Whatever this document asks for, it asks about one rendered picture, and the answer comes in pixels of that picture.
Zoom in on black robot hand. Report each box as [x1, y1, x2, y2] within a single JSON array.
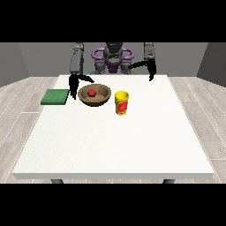
[[128, 58, 157, 82], [68, 73, 95, 101]]

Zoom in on yellow cup with melon print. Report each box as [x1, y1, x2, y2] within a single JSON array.
[[114, 90, 130, 117]]

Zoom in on grey robot trunk purple rings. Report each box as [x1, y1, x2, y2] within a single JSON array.
[[89, 42, 137, 76]]

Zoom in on brown wooden bowl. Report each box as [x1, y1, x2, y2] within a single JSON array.
[[77, 83, 113, 108]]

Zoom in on green square pad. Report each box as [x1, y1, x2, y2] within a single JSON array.
[[40, 88, 71, 106]]

